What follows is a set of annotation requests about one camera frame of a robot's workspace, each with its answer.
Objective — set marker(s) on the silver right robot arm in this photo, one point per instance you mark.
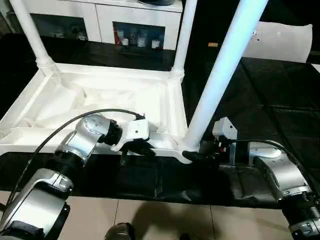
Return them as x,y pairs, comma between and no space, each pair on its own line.
280,175

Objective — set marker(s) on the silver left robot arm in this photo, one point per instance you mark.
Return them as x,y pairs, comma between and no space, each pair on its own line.
55,175

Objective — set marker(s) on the black work mat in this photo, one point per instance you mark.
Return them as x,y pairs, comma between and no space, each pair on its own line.
280,110

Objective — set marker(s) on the small yellow label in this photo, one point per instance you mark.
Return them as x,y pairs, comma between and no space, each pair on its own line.
213,45

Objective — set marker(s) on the white flat panel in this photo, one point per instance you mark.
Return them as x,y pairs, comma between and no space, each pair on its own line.
285,42

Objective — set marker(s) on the white sheet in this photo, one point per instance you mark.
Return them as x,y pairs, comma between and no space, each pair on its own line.
316,68

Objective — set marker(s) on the white glass-door cabinet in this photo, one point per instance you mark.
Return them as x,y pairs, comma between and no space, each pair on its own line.
90,20

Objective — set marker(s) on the grey bag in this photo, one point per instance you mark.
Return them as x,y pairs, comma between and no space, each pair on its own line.
157,2

